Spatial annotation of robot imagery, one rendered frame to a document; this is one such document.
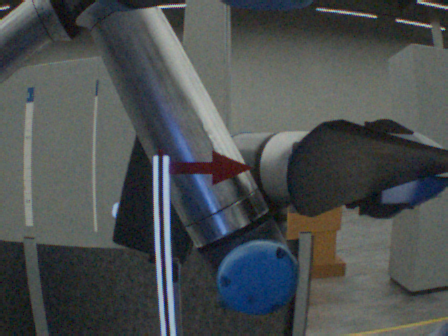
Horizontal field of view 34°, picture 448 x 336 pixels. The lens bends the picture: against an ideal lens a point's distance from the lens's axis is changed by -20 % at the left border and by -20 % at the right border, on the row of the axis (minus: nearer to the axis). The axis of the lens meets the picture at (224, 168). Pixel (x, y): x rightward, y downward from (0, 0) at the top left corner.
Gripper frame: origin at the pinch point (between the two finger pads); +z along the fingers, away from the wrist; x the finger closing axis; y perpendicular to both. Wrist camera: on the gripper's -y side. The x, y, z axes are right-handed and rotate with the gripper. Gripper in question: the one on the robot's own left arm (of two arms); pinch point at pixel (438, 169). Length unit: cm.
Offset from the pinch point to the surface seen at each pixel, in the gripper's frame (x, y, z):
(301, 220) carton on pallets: -2, 546, -582
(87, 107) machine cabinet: -72, 266, -539
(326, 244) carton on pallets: 22, 571, -564
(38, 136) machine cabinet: -47, 232, -569
